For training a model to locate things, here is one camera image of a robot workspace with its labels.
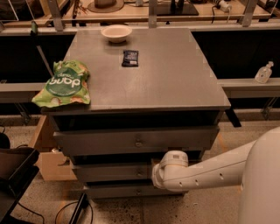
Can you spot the grey drawer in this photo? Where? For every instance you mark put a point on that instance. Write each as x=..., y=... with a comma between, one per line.
x=126, y=141
x=124, y=189
x=114, y=172

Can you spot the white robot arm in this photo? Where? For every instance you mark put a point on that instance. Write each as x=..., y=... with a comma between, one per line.
x=254, y=167

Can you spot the grey top drawer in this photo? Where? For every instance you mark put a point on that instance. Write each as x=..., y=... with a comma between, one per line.
x=126, y=141

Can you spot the grey bottom drawer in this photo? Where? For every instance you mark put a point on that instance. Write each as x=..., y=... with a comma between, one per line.
x=124, y=189

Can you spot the grey drawer cabinet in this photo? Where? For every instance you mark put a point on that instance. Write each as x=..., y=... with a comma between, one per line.
x=172, y=87

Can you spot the wooden box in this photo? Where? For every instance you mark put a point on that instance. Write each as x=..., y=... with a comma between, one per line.
x=52, y=164

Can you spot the dark blue snack packet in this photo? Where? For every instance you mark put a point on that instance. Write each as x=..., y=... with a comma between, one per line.
x=130, y=58

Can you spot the green snack bag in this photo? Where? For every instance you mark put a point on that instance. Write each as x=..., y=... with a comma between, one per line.
x=68, y=85

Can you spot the black tray stand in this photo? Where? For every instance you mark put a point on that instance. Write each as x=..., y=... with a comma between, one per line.
x=17, y=171

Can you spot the clear soap dispenser bottle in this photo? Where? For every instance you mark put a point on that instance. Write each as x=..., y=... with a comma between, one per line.
x=264, y=73

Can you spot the white bowl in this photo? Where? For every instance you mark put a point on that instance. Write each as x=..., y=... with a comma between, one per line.
x=116, y=33

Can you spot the black monitor base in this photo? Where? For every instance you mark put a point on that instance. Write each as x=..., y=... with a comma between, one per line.
x=176, y=8

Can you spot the tan hat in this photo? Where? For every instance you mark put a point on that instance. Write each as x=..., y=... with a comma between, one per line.
x=105, y=6

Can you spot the white power adapter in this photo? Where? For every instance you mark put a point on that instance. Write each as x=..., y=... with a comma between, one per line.
x=224, y=6

